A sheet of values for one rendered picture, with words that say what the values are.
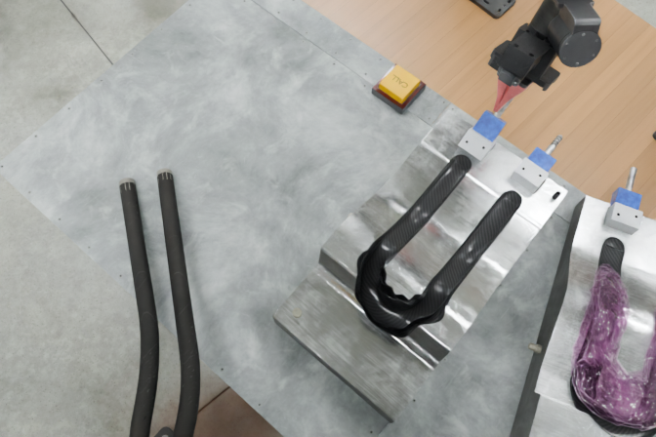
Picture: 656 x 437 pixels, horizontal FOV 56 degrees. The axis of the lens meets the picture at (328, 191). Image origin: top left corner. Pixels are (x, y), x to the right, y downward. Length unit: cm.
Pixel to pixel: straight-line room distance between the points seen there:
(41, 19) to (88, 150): 139
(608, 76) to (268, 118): 72
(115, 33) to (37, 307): 104
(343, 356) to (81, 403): 113
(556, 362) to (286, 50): 80
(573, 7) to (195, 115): 74
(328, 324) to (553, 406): 37
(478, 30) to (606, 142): 36
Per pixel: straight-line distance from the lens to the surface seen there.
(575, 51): 93
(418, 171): 113
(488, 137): 114
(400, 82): 127
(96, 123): 134
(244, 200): 119
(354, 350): 105
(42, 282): 215
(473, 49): 139
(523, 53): 92
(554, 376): 109
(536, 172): 114
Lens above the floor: 190
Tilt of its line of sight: 67 degrees down
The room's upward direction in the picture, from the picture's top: straight up
